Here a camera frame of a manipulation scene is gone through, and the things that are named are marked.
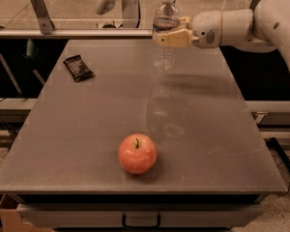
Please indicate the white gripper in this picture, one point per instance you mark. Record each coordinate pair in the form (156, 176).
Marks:
(205, 29)

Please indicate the clear plastic water bottle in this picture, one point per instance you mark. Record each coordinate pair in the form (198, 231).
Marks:
(166, 19)

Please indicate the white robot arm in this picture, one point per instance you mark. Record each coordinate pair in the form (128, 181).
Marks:
(265, 27)

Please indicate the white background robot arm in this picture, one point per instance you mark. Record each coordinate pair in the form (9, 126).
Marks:
(180, 37)

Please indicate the red apple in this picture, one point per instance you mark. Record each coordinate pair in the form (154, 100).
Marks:
(137, 153)

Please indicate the black snack bar wrapper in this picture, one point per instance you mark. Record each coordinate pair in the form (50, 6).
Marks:
(78, 69)

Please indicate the cardboard box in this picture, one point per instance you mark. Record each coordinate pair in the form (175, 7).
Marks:
(12, 221)

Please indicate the metal rail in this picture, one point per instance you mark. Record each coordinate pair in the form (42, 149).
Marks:
(77, 34)

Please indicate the left metal bracket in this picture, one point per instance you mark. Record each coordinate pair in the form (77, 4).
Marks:
(44, 21)

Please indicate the grey drawer with handle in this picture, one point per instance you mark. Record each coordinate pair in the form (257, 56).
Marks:
(151, 217)

